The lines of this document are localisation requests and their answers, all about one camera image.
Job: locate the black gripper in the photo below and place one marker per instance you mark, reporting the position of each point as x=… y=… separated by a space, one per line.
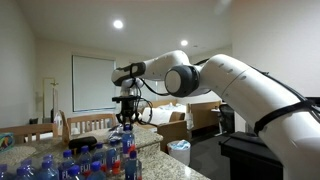
x=128 y=107

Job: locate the Fiji water bottle blue cap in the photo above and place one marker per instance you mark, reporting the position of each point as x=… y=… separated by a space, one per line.
x=85 y=160
x=132 y=166
x=74 y=173
x=96 y=171
x=128 y=141
x=113 y=156
x=67 y=161
x=25 y=172
x=46 y=170
x=99 y=155
x=48 y=157

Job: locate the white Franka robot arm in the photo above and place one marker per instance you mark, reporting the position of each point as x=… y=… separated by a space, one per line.
x=233 y=83

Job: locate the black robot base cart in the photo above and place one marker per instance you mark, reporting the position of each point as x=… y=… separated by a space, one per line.
x=250 y=156

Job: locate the bed with white bedding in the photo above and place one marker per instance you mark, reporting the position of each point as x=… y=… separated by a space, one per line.
x=163 y=113

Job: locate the wide wooden chair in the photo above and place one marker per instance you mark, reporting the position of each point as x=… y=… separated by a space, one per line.
x=90 y=123

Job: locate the white window blind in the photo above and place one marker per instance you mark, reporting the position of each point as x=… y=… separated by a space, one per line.
x=93 y=83

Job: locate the black glasses case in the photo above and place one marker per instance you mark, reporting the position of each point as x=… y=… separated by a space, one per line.
x=81 y=141

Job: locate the trash bin white liner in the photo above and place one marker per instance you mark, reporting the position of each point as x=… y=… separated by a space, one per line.
x=179 y=151

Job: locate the wooden desk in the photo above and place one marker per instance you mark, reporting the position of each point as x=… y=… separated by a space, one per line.
x=203 y=115

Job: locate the round ceiling light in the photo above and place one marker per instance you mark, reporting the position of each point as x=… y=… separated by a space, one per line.
x=117 y=24
x=184 y=42

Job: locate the black office chair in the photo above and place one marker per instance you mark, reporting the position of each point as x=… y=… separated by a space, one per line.
x=226 y=118

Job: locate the narrow wooden chair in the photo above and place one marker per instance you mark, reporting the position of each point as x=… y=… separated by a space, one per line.
x=26 y=130

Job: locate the colourful tissue box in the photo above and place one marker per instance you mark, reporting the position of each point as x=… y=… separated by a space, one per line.
x=6 y=141

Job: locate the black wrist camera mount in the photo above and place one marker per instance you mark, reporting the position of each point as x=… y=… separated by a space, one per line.
x=126 y=98

